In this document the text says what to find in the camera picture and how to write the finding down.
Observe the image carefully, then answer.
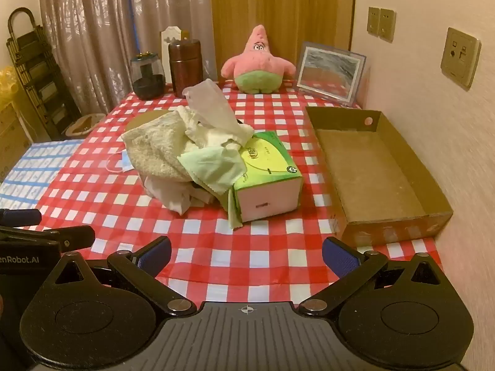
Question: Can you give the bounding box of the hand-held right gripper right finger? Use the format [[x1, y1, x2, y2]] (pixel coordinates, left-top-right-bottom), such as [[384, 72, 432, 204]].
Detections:
[[297, 237, 445, 318]]

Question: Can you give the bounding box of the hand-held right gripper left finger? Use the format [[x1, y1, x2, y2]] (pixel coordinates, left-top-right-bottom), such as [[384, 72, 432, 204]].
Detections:
[[50, 236, 198, 318]]

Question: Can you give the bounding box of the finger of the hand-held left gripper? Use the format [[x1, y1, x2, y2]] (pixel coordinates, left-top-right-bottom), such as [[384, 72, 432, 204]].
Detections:
[[0, 224, 96, 255], [0, 209, 41, 226]]

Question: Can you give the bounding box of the blue face mask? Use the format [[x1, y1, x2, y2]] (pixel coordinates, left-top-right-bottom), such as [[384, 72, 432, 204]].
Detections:
[[104, 151, 134, 174]]

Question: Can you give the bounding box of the brown cardboard box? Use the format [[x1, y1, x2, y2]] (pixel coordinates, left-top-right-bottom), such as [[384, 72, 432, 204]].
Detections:
[[305, 106, 454, 248]]

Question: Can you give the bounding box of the blue checked cloth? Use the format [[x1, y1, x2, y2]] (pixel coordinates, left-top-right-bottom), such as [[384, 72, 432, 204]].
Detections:
[[0, 139, 84, 209]]

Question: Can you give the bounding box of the red checked tablecloth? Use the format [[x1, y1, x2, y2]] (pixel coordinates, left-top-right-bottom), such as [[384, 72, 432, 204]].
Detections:
[[39, 79, 445, 313]]

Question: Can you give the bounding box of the white crumpled cloth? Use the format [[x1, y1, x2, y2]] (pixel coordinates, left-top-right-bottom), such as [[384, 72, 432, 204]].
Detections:
[[143, 174, 217, 215]]

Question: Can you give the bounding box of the brown cardboard carton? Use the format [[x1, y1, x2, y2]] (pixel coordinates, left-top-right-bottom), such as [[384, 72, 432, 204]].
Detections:
[[0, 102, 32, 180]]

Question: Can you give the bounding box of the green tissue box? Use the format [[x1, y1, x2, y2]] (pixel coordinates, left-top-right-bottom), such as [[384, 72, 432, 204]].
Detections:
[[232, 131, 304, 223]]

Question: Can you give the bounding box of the light green cloth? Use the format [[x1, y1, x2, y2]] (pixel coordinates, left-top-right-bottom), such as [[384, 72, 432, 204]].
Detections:
[[178, 149, 248, 228]]

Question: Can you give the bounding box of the cream terry towel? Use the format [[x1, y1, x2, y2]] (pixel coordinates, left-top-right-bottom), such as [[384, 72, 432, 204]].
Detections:
[[121, 106, 202, 182]]

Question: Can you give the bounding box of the beige basin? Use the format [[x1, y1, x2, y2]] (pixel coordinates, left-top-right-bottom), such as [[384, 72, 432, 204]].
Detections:
[[66, 113, 107, 138]]

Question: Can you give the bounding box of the round cork mat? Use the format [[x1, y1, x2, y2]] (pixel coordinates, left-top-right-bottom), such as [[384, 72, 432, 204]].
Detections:
[[126, 110, 174, 132]]

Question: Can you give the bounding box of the yellow plastic bag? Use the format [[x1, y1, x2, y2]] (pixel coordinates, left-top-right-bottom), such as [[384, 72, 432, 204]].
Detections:
[[0, 66, 20, 105]]

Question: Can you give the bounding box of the translucent white plastic glove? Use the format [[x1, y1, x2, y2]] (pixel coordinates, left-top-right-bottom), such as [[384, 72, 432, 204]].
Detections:
[[182, 79, 254, 147]]

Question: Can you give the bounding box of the glass jar black base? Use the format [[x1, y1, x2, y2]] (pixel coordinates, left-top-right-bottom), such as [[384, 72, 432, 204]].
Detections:
[[130, 51, 166, 100]]

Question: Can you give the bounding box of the brown wooden canister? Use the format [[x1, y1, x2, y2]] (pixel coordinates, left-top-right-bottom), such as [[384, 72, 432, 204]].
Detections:
[[167, 39, 204, 98]]

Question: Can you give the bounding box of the grey patterned curtain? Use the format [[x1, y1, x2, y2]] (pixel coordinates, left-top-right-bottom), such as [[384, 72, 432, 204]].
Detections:
[[37, 0, 217, 140]]

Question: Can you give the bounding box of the pink starfish plush toy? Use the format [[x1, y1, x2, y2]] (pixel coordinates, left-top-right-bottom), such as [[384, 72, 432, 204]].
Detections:
[[221, 24, 296, 94]]

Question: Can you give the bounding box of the white wooden board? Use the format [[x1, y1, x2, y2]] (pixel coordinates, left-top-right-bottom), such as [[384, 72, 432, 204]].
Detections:
[[160, 25, 190, 47]]

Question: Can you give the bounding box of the wooden door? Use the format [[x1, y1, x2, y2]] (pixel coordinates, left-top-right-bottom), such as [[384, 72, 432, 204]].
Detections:
[[209, 0, 356, 82]]

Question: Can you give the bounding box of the clear acrylic picture frame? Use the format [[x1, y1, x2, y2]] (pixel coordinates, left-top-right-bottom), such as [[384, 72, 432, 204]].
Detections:
[[296, 41, 368, 107]]

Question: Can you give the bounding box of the beige wall socket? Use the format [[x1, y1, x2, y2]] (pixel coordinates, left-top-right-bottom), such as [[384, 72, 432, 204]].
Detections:
[[441, 27, 482, 89]]

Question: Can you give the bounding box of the beige wall switch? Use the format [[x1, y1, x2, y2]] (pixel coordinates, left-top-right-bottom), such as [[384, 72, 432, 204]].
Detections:
[[379, 8, 397, 43], [367, 6, 381, 37]]

